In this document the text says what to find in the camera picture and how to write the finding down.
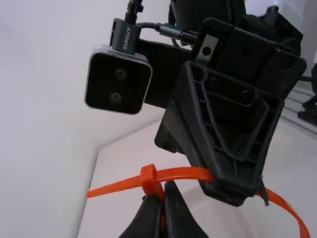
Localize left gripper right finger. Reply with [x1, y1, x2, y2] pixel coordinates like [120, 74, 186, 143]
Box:
[164, 181, 208, 238]

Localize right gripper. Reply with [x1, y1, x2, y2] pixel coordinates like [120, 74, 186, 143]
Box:
[138, 17, 307, 196]

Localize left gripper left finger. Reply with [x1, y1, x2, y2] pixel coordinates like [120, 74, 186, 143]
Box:
[118, 195, 164, 238]

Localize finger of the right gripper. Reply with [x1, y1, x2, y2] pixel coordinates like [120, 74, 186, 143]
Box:
[154, 99, 257, 207]

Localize orange cable tie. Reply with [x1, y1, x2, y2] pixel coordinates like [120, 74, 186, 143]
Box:
[86, 163, 312, 238]

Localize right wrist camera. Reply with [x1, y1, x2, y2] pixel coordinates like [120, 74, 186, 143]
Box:
[83, 44, 153, 116]

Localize grey cable adapter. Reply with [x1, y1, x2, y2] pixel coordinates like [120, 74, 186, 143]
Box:
[110, 18, 142, 57]

